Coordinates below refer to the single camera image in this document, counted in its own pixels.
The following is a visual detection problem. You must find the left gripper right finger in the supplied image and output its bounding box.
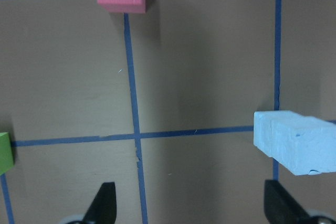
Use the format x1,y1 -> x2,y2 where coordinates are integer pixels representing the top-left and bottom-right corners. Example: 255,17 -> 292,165
264,180 -> 318,224

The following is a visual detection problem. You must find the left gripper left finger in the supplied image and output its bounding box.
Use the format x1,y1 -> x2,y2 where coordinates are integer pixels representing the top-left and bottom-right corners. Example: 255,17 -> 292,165
81,182 -> 117,224

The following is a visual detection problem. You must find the light blue block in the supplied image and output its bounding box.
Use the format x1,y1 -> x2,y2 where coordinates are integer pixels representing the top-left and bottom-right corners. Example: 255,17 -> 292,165
254,111 -> 335,176

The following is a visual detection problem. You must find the green block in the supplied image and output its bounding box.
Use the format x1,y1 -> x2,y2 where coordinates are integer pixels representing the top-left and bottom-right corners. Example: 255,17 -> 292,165
0,132 -> 14,175

